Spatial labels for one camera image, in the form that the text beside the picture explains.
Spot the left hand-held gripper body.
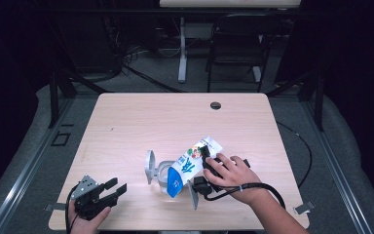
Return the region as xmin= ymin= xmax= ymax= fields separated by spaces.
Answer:
xmin=70 ymin=175 xmax=120 ymax=221

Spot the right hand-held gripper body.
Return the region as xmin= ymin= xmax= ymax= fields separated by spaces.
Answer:
xmin=187 ymin=156 xmax=226 ymax=212

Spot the white and blue pouch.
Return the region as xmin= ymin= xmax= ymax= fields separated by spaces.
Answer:
xmin=167 ymin=136 xmax=224 ymax=199

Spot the clear container with grey lid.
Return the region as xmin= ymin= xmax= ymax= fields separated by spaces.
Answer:
xmin=143 ymin=149 xmax=180 ymax=196

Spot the person's left hand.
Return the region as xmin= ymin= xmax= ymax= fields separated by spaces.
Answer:
xmin=66 ymin=198 xmax=112 ymax=234

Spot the person's right hand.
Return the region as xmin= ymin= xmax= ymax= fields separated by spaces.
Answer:
xmin=202 ymin=153 xmax=263 ymax=207

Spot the grey tape piece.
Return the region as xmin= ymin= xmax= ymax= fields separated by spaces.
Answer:
xmin=293 ymin=200 xmax=317 ymax=216
xmin=44 ymin=202 xmax=67 ymax=213

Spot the black metal stand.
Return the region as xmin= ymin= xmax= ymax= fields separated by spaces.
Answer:
xmin=47 ymin=68 xmax=112 ymax=130
xmin=265 ymin=68 xmax=326 ymax=133

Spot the white desk with white legs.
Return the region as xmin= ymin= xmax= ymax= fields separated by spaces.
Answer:
xmin=158 ymin=0 xmax=303 ymax=84

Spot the black folding chair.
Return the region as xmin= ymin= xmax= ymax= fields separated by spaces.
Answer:
xmin=206 ymin=13 xmax=282 ymax=94

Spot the left hand-held gripper cable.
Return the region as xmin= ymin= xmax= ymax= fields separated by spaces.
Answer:
xmin=64 ymin=184 xmax=80 ymax=234

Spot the hand-held gripper cable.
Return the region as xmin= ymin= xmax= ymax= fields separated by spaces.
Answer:
xmin=204 ymin=182 xmax=287 ymax=210
xmin=64 ymin=184 xmax=80 ymax=234

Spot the right hand-held gripper cable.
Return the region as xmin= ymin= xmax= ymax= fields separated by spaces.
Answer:
xmin=204 ymin=182 xmax=287 ymax=210

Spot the aluminium floor rail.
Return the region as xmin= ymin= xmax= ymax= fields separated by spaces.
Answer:
xmin=0 ymin=97 xmax=76 ymax=234
xmin=301 ymin=99 xmax=374 ymax=234

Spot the thick black floor cable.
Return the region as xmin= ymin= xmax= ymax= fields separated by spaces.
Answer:
xmin=119 ymin=61 xmax=184 ymax=95

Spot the thin black floor cable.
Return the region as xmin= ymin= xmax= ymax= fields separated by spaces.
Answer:
xmin=275 ymin=120 xmax=314 ymax=189

